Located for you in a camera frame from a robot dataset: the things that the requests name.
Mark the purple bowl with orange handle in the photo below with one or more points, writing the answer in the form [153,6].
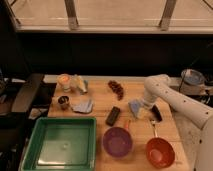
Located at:
[117,141]

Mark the brown grape bunch toy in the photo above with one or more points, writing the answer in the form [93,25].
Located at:
[116,88]

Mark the crumpled blue grey cloth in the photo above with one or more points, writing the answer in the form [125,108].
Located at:
[84,107]

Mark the black chair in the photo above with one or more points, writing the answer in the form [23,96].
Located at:
[14,111]

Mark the black rectangular block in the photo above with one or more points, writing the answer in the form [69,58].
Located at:
[113,115]

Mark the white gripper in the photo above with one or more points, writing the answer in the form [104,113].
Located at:
[144,109]

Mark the orange lidded jar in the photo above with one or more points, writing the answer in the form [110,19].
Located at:
[64,80]

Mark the orange pan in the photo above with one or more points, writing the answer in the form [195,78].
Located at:
[159,152]

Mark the green plastic tray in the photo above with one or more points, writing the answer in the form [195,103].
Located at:
[62,144]

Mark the blue sponge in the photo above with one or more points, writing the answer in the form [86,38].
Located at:
[135,106]

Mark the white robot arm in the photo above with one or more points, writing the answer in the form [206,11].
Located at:
[158,86]

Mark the small dark metal cup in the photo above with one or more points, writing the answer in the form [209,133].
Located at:
[64,102]

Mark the black handled brush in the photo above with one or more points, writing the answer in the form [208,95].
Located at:
[156,113]

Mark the grey round bowl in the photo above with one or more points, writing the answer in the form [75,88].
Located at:
[192,77]

